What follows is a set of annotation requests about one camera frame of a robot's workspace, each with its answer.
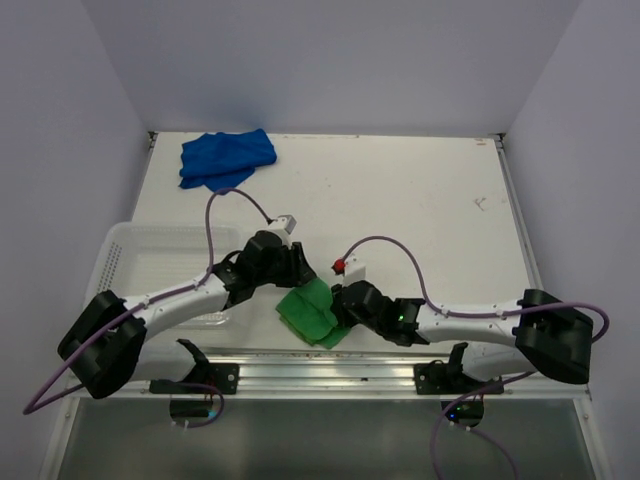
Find green microfiber towel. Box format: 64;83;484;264
275;278;351;350

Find aluminium mounting rail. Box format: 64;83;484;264
63;352;591;399

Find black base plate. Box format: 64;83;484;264
413;360;504;396
149;362;240;395

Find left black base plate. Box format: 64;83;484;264
149;362;240;395

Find blue microfiber towel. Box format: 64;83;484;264
179;129;277;192

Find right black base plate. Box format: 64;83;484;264
413;360;504;396

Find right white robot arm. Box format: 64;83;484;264
331;280;593;393

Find clear plastic basket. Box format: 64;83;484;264
83;222;248;338

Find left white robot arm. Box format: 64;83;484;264
57;230;316;399

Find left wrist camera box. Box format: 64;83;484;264
268;215;297;235

